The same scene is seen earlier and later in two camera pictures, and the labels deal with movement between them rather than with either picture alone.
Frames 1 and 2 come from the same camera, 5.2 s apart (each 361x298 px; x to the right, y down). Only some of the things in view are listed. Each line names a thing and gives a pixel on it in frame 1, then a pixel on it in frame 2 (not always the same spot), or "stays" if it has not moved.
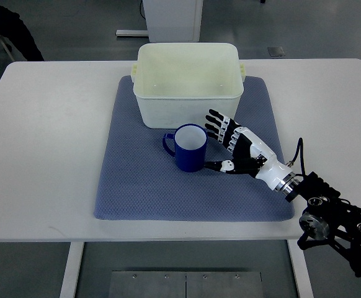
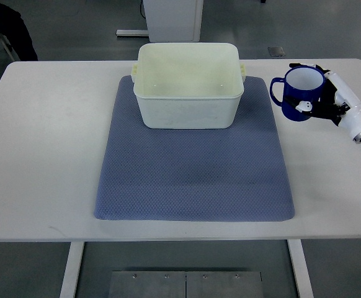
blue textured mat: x=140 y=180 stays
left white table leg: x=67 y=289 stays
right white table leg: x=300 y=269 stays
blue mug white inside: x=191 y=141 → x=302 y=85
